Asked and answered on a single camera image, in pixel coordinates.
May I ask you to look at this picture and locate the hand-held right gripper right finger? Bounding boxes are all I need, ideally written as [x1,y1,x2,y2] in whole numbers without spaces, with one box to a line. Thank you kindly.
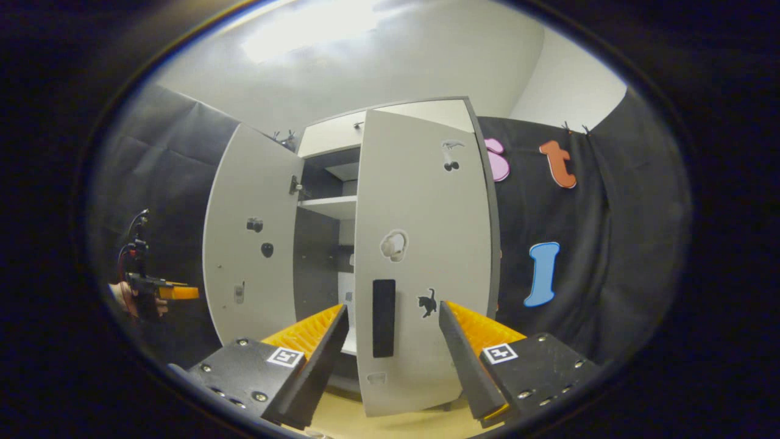
[439,300,604,429]

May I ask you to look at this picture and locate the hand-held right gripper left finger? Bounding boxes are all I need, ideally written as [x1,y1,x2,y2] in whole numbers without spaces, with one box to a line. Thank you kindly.
[183,304,350,430]

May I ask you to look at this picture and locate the grey white cabinet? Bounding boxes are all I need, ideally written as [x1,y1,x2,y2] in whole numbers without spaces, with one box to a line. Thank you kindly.
[292,96,502,394]

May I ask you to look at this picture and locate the white door with camera sticker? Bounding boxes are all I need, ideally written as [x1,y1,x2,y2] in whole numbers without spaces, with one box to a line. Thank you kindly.
[202,124,305,347]

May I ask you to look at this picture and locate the white door with headphones sticker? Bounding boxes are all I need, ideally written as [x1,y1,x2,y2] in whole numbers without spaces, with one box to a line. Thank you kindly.
[353,109,495,418]

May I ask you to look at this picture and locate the black backdrop cloth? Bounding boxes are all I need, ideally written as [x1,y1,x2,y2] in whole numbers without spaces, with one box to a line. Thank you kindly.
[91,82,692,366]

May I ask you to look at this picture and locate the ceiling light panel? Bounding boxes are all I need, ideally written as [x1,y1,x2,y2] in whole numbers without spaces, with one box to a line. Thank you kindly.
[241,0,391,62]

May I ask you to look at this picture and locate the black door handle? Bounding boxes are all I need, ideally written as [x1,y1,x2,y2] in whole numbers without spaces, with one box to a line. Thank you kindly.
[372,279,397,359]

